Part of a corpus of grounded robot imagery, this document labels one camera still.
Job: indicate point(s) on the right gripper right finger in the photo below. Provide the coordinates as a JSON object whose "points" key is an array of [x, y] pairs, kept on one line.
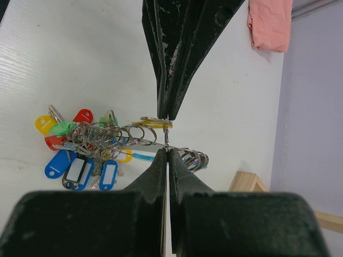
{"points": [[209, 223]]}

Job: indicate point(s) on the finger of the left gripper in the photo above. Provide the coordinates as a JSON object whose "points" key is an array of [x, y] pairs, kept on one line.
{"points": [[211, 19], [163, 25]]}

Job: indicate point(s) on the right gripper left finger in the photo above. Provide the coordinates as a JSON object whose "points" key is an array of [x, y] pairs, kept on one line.
{"points": [[129, 222]]}

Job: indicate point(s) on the metal key organizer with keys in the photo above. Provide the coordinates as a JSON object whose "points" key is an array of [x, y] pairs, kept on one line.
{"points": [[86, 148]]}

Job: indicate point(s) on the key with yellow tag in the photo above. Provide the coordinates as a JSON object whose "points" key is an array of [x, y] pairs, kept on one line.
{"points": [[154, 122]]}

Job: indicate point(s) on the pink folded cloth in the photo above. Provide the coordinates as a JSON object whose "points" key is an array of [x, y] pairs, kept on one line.
{"points": [[269, 22]]}

